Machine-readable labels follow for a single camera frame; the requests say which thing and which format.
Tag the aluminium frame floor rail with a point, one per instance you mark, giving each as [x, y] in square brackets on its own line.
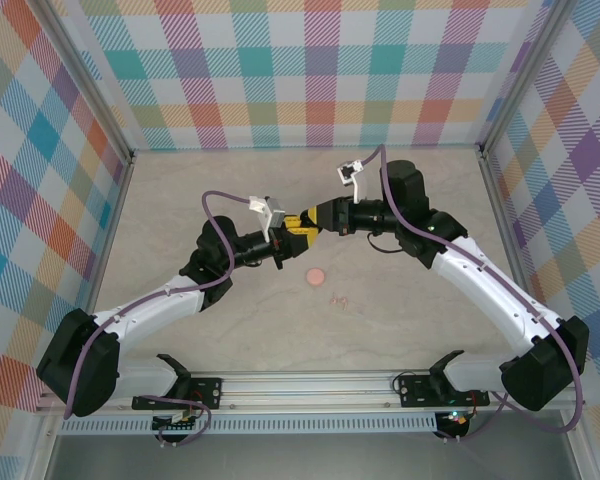
[511, 250]
[105, 250]

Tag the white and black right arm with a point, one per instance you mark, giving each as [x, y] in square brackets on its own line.
[480, 295]

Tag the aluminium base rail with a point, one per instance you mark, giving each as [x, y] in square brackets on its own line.
[305, 387]

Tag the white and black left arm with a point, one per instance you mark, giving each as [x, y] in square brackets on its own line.
[145, 315]

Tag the small controller board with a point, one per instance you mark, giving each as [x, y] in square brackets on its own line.
[455, 417]
[175, 425]

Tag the pink round charging case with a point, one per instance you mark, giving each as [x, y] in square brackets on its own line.
[315, 277]

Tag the grey metal panel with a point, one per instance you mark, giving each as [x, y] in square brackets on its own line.
[305, 457]

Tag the aluminium frame post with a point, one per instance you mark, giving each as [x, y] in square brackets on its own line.
[526, 75]
[92, 75]

